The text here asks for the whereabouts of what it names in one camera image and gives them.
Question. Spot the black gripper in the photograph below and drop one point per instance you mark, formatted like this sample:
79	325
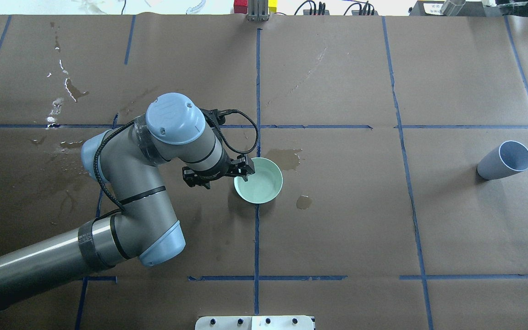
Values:
212	177

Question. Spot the green bowl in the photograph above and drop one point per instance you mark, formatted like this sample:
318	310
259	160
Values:
263	186

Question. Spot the blue-grey plastic cup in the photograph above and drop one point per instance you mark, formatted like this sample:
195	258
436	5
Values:
507	159

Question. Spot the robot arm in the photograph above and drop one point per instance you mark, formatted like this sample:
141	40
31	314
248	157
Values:
125	163

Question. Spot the red block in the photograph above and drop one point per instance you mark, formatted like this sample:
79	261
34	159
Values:
240	6

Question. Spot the yellow block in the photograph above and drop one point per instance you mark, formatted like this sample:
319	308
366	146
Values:
272	5

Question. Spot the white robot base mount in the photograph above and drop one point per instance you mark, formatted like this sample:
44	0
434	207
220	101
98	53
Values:
256	322

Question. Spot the aluminium profile post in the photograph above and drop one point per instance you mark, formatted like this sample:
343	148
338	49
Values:
258	10

